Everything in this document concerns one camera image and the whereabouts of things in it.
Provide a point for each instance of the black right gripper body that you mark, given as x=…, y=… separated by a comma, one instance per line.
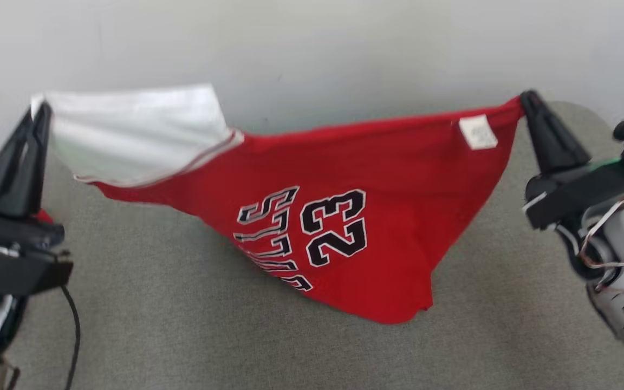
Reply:
x=577, y=192

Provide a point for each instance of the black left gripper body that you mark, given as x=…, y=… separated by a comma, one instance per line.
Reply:
x=8, y=254

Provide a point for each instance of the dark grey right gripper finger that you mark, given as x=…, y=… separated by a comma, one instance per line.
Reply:
x=564, y=146
x=542, y=143

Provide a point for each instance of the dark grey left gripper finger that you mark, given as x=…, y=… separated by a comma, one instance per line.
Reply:
x=3, y=173
x=33, y=173

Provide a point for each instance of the red jersey with number 23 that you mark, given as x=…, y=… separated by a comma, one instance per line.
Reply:
x=398, y=179

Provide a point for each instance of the grey fabric sofa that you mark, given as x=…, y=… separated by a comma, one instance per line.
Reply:
x=182, y=303

